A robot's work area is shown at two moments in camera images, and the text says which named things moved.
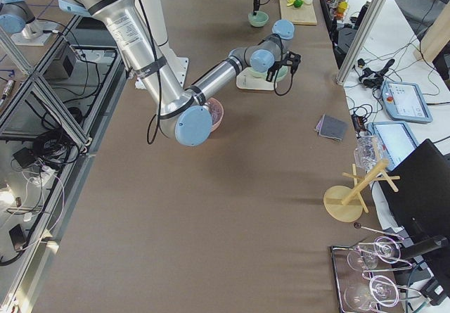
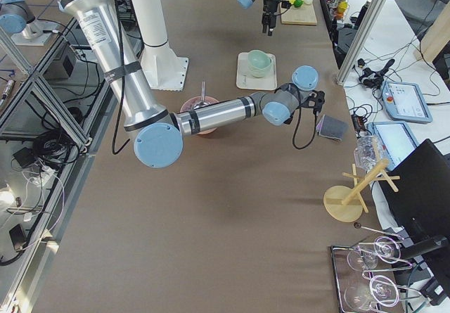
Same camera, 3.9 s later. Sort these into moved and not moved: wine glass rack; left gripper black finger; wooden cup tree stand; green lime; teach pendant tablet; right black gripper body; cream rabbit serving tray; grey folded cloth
Moved: left gripper black finger; right black gripper body
Not moved: wine glass rack; cream rabbit serving tray; teach pendant tablet; green lime; wooden cup tree stand; grey folded cloth
